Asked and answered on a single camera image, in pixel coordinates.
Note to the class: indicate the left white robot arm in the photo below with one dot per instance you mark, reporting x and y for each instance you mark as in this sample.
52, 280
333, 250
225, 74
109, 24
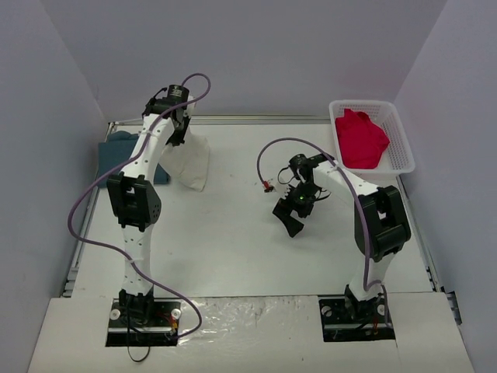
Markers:
135, 201

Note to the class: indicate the red t shirt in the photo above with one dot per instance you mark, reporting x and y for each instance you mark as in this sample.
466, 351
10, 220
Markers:
361, 142

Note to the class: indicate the aluminium table rail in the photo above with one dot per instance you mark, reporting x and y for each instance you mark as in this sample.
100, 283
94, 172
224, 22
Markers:
257, 119

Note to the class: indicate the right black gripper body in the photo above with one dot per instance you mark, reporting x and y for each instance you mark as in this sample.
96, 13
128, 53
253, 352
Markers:
291, 207

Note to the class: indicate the white plastic basket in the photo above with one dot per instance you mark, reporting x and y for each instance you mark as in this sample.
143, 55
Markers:
398, 158

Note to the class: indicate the folded teal t shirt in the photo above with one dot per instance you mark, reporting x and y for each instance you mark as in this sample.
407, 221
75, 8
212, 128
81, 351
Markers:
116, 150

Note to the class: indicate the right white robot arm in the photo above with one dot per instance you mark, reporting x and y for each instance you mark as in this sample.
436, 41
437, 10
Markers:
381, 226

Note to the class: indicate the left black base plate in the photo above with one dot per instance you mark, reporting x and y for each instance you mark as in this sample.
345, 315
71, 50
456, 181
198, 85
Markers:
160, 330

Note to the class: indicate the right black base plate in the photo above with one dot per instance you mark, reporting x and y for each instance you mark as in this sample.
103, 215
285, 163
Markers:
340, 326

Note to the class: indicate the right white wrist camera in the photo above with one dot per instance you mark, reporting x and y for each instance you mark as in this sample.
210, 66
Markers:
274, 186

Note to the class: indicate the white t shirt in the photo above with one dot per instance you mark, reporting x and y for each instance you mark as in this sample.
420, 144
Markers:
188, 163

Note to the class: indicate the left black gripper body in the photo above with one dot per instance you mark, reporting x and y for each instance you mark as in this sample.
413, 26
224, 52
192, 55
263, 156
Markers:
175, 136

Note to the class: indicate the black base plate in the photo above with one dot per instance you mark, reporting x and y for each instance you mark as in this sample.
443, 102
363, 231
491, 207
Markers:
340, 326
160, 330

